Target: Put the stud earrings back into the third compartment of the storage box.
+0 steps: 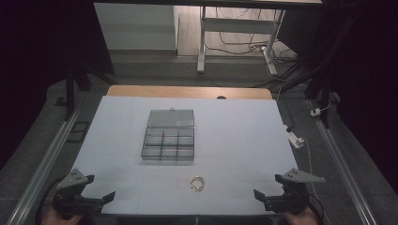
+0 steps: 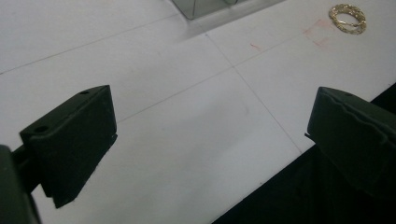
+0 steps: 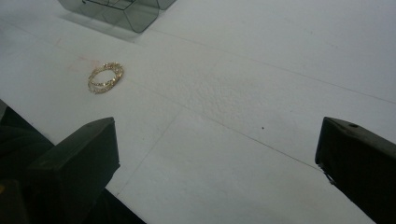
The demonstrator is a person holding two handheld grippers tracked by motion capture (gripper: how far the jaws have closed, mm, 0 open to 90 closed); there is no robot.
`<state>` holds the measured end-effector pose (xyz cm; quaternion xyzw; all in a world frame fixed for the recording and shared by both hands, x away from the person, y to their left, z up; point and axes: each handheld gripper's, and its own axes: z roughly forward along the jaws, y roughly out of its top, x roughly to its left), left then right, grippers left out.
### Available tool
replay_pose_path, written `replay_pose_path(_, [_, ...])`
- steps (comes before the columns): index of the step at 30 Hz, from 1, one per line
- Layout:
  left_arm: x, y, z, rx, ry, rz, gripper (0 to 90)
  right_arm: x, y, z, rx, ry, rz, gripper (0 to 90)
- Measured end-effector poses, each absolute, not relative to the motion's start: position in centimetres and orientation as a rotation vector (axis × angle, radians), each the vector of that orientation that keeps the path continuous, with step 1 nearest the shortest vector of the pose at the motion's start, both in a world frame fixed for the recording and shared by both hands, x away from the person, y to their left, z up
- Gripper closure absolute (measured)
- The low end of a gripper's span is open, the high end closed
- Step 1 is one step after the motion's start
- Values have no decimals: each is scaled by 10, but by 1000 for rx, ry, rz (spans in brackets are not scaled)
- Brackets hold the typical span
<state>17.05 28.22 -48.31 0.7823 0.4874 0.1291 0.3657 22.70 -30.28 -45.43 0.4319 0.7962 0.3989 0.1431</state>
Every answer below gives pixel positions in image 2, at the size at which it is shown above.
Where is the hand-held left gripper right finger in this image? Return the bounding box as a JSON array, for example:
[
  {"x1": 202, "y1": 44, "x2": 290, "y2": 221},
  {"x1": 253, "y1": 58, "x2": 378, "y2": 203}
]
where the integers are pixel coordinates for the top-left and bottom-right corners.
[{"x1": 304, "y1": 86, "x2": 396, "y2": 200}]

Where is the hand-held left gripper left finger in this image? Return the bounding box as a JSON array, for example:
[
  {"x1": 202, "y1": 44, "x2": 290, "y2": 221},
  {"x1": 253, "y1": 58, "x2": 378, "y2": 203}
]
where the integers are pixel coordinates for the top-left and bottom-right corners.
[{"x1": 19, "y1": 84, "x2": 119, "y2": 209}]

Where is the gold ring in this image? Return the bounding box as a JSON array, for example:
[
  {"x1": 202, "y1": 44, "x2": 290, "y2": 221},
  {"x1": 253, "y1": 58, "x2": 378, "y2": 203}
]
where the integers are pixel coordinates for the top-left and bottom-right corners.
[{"x1": 328, "y1": 3, "x2": 367, "y2": 35}]

